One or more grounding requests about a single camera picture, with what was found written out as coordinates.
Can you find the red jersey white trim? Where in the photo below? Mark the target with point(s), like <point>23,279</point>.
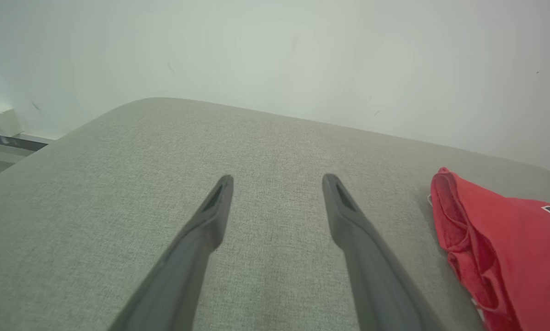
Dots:
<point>509,248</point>

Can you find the white wall socket box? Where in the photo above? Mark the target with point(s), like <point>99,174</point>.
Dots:
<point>3,120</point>

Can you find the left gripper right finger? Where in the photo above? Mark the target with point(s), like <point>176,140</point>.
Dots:
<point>371,266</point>

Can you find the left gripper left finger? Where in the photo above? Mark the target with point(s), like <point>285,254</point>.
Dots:
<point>187,262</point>

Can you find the black baseboard strip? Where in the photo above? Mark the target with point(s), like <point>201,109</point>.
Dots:
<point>13,141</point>

